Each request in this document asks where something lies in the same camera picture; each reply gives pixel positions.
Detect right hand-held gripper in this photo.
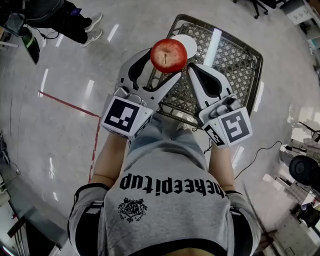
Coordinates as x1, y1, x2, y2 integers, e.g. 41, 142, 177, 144
187, 62, 253, 149

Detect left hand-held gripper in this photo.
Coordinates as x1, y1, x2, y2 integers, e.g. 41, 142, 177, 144
99, 48, 184, 142

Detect red apple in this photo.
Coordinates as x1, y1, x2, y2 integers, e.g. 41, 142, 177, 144
150, 38, 188, 74

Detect white round plate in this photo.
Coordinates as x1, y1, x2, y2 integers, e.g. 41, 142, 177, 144
171, 34, 198, 61

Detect person's left forearm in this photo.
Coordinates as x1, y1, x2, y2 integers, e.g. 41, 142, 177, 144
89, 132, 131, 187

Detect person's right forearm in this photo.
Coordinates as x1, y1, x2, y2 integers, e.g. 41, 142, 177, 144
208, 144, 236, 193

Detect dark wicker glass-top table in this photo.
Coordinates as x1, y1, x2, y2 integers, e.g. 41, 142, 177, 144
146, 14, 265, 131

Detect blue jeans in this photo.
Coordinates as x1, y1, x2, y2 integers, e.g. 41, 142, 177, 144
128, 117, 208, 161

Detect red floor tape line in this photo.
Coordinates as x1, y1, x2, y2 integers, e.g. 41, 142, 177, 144
37, 90, 101, 185

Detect black office chair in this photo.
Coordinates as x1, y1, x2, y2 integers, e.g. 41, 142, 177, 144
233, 0, 270, 20

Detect black tripod stand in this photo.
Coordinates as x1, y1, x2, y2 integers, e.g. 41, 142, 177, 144
298, 121, 320, 143

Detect white shelf unit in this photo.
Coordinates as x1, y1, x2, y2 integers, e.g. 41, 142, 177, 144
284, 0, 320, 56

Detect black round stool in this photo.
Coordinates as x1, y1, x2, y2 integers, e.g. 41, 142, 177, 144
289, 155, 320, 187

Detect grey printed T-shirt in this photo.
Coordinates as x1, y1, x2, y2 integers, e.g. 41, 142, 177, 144
67, 146, 262, 256

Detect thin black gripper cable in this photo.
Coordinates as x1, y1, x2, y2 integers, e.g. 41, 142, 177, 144
192, 126, 213, 153

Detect long black power cable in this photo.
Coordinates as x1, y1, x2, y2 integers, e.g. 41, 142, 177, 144
233, 141, 291, 181

